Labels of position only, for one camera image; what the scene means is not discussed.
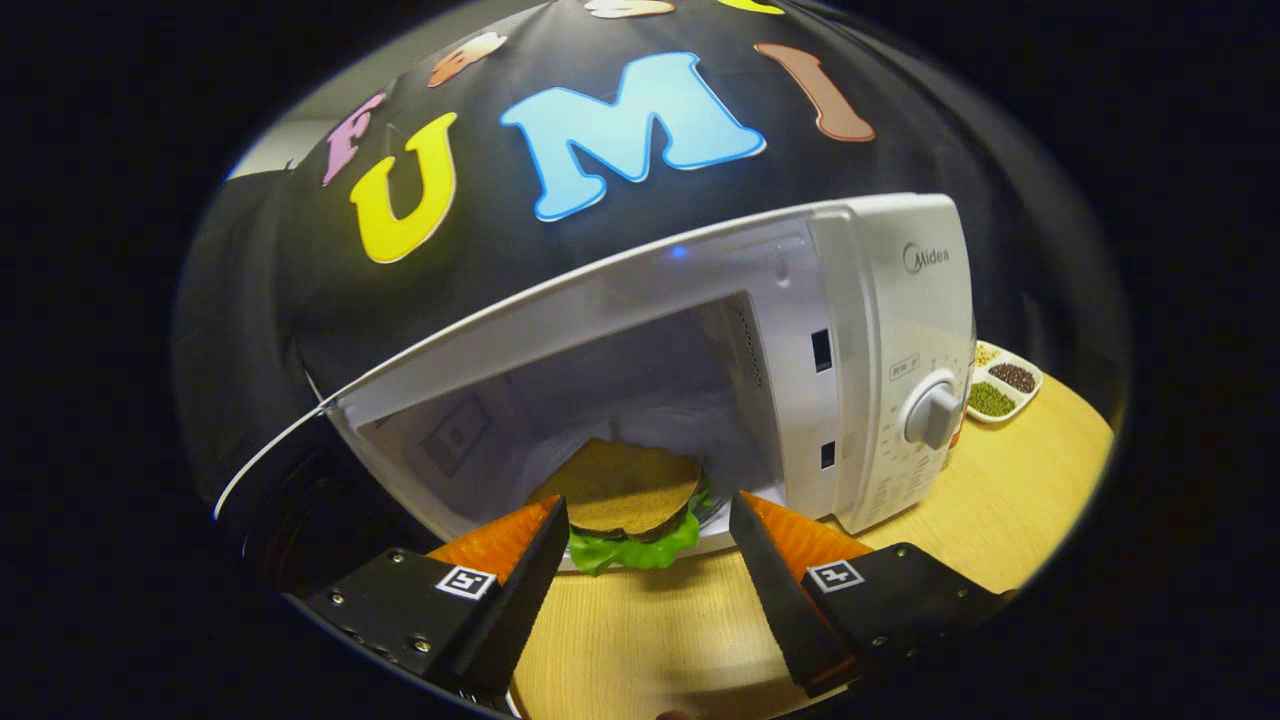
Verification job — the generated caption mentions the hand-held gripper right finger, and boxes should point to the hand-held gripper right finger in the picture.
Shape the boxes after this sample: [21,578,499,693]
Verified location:
[728,490,1011,699]

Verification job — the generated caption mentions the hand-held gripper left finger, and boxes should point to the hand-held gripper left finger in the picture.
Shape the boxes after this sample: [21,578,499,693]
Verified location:
[305,495,571,699]

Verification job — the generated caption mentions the sandwich with lettuce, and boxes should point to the sandwich with lettuce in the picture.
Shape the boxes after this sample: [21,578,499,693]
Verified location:
[527,438,713,577]

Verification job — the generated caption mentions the white microwave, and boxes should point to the white microwave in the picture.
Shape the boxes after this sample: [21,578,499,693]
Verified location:
[213,193,976,571]

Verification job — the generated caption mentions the white divided dish of beans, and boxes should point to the white divided dish of beans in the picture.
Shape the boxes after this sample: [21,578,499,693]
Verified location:
[965,340,1044,425]

